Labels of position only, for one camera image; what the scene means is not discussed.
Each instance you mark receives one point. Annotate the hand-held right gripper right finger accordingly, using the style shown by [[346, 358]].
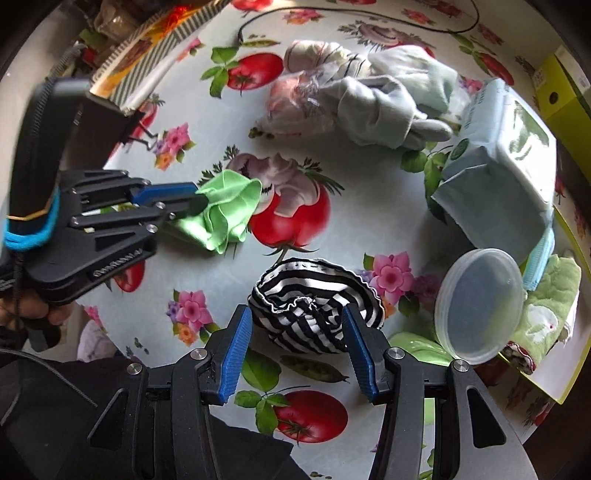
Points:
[[362, 355]]

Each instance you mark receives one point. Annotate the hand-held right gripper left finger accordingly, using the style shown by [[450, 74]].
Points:
[[235, 355]]

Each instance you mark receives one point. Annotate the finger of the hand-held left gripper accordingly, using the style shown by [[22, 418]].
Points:
[[161, 190], [180, 207]]

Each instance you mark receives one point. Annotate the light green cloth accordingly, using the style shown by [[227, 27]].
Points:
[[226, 217]]

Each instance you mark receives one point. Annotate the black white striped cloth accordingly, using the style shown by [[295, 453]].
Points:
[[300, 318]]

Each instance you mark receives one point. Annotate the green towel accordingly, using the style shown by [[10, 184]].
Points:
[[549, 300]]

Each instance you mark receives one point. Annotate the green-edged white tray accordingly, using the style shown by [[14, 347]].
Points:
[[561, 374]]

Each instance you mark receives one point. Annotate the blue face mask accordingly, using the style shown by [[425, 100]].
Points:
[[540, 261]]

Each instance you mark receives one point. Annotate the grey sock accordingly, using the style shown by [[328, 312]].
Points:
[[378, 110]]

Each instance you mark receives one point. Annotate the light blue sock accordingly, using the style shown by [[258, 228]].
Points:
[[415, 64]]

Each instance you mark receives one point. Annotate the person's left hand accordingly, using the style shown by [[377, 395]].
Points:
[[51, 316]]

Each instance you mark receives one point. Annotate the green round container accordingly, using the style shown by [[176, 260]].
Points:
[[415, 346]]

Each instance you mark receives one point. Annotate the black binder clip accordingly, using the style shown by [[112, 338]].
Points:
[[131, 127]]

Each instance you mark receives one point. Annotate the floral tablecloth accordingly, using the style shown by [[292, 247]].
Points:
[[207, 129]]

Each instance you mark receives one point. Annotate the clear plastic lid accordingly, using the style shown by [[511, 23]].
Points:
[[480, 304]]

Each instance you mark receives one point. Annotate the yellow printed box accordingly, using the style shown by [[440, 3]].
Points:
[[134, 60]]

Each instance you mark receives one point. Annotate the clear plastic bag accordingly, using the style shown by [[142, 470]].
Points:
[[295, 108]]

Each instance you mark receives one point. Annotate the pale green wet wipes pack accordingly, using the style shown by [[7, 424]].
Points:
[[498, 184]]

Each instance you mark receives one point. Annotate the green cardboard box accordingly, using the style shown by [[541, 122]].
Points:
[[563, 106]]

